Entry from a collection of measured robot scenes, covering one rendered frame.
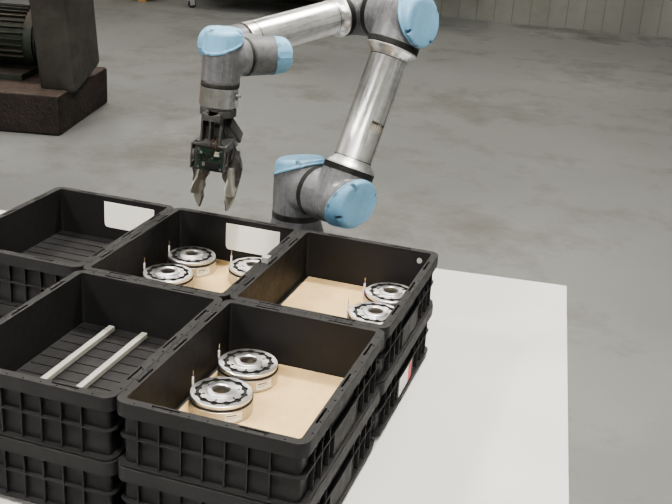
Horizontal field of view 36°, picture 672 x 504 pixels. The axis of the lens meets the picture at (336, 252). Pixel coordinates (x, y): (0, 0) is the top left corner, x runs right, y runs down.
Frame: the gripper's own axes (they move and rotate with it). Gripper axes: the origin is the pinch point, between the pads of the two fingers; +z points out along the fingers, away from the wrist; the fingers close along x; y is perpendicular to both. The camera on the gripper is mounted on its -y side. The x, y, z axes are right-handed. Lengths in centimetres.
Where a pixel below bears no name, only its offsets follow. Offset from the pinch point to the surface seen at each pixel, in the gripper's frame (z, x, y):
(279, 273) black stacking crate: 10.3, 16.3, 6.7
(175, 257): 15.1, -8.5, -3.0
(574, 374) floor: 94, 96, -146
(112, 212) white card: 12.3, -27.7, -15.4
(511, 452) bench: 28, 66, 28
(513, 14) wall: 78, 54, -996
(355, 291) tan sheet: 16.0, 30.6, -4.0
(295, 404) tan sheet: 17, 29, 45
